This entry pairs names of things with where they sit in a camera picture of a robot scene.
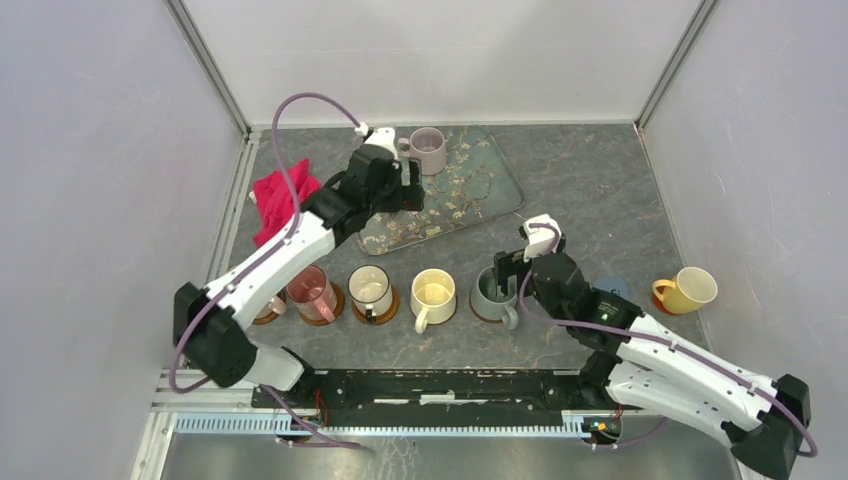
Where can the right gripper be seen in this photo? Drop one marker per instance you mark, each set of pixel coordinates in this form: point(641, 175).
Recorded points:
point(508, 264)

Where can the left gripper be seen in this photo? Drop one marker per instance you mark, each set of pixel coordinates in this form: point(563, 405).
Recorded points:
point(407, 197)

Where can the blue round coaster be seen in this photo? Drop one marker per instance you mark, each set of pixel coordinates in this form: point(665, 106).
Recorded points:
point(615, 285)

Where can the lilac mug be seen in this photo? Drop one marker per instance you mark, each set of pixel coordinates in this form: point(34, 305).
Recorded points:
point(428, 146)

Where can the green mug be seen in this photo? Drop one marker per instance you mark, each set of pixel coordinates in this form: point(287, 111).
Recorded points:
point(490, 301)

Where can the red round coaster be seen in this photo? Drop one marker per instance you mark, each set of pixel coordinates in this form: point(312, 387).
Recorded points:
point(659, 305)

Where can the white black-rimmed mug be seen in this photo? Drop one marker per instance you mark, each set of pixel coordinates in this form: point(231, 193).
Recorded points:
point(368, 283)

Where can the pink mug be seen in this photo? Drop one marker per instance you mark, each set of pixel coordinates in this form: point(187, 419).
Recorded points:
point(312, 294)

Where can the cream mug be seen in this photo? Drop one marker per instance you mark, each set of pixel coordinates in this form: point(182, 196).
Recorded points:
point(433, 298)

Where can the wooden coaster one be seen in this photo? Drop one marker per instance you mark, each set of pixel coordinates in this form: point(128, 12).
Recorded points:
point(378, 312)

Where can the yellow mug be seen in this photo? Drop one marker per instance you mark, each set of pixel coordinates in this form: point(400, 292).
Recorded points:
point(687, 291)

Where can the beige pink-handled mug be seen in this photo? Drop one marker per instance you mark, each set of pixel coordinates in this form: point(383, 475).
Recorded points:
point(275, 307)

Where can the wooden coaster four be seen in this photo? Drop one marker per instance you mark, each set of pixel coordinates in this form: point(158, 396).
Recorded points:
point(268, 318)

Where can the wooden coaster five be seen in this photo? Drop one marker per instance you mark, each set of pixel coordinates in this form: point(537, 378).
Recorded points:
point(485, 319)

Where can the wooden coaster three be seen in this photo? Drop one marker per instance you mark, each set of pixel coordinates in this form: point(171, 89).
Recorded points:
point(340, 305)

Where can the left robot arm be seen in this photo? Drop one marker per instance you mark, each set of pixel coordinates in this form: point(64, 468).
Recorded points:
point(209, 323)

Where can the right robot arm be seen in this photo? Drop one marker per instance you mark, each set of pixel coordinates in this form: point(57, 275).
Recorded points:
point(637, 361)

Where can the red cloth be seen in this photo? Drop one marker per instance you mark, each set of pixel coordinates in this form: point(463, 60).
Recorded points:
point(274, 201)

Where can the floral serving tray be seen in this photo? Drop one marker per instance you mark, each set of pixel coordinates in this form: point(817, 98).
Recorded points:
point(477, 184)

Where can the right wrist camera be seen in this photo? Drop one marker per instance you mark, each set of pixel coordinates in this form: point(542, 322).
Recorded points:
point(542, 234)

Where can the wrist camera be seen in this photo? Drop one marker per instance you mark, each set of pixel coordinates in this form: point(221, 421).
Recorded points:
point(383, 137)
point(542, 234)

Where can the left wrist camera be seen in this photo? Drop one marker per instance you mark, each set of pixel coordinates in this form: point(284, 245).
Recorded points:
point(383, 137)

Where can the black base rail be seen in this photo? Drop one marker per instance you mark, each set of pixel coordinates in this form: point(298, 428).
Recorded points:
point(446, 398)

